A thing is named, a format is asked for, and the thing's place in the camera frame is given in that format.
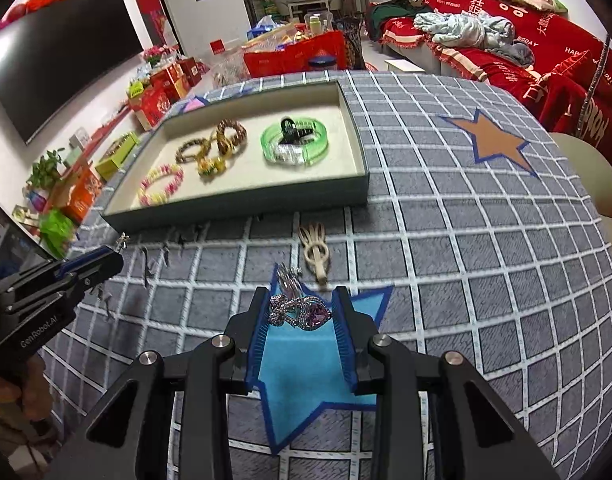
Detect purple gem brooch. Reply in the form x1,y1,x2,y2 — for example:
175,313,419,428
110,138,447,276
267,294,333,333

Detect red gift box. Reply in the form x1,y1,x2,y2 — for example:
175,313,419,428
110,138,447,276
130,87,187,131
151,65,189,98
181,57,207,86

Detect dark laptop screen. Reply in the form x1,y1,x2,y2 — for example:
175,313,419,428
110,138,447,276
0,192,54,286

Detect low television cabinet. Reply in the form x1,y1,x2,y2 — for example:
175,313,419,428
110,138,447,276
16,105,137,221

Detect cream hair clip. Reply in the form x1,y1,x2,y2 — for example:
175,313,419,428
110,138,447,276
298,224,332,288

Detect red paper wall decoration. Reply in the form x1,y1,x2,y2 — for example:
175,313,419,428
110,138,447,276
136,0,179,48

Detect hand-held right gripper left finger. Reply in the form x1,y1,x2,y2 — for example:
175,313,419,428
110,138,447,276
51,286,274,480

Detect flat white box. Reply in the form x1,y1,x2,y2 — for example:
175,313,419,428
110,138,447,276
384,59,427,73

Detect person's left hand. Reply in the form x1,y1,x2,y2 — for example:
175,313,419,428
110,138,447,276
0,360,54,461

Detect yellow cord bracelet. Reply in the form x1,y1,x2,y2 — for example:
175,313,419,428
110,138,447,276
197,132,237,178

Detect blue tissue box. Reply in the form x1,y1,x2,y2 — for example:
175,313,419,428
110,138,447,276
248,15,282,36

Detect red-covered sofa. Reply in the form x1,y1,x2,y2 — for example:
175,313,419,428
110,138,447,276
368,0,612,176

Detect red storage box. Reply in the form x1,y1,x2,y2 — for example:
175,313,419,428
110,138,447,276
242,30,349,80

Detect orange gift bag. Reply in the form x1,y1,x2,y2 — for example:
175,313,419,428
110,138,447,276
51,167,104,223

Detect white side table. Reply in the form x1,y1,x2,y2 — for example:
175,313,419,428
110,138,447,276
284,0,332,18

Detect green potted plant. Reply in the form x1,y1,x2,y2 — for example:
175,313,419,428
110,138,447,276
26,149,67,191

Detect pink flower bouquet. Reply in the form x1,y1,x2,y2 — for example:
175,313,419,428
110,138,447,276
142,45,179,66

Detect yellow-green gift box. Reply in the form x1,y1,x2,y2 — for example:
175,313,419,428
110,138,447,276
95,132,139,181

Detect silver camera pole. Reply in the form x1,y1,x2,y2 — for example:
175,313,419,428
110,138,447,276
573,32,612,138

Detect pale green armchair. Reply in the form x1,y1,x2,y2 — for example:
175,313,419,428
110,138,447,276
551,132,612,221

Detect brown spiral hair tie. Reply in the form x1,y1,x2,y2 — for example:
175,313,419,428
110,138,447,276
215,119,248,153

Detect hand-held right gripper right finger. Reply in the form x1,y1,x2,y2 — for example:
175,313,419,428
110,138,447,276
331,285,562,480

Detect wooden bead bracelet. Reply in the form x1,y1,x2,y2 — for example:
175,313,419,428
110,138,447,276
175,135,212,165

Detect patterned pale pillow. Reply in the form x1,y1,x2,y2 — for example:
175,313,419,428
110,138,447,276
501,0,569,13

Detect pastel flower bracelet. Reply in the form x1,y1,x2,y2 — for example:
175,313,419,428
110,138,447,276
137,164,184,207

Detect clear plastic jar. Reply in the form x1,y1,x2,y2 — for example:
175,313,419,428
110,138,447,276
304,10,334,36

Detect light blue blanket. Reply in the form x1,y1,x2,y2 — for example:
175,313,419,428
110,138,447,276
413,11,534,66

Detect dark green cloth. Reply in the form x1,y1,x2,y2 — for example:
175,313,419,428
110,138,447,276
368,0,427,41

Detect black flat television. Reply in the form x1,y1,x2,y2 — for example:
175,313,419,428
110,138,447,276
0,0,144,145

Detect grey shallow tray box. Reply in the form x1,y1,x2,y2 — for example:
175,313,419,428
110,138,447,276
100,80,371,233

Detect grey checked tablecloth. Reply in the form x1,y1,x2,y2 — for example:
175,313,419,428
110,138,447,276
36,71,609,480

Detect black hair claw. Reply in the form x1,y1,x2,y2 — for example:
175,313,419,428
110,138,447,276
277,116,317,145

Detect green gift bag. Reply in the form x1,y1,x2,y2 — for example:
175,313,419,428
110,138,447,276
38,210,79,258

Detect green transparent bangle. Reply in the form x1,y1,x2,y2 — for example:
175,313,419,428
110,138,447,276
261,117,331,167

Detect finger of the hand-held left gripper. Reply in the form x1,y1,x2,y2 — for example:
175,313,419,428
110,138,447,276
0,246,124,293
6,259,125,317

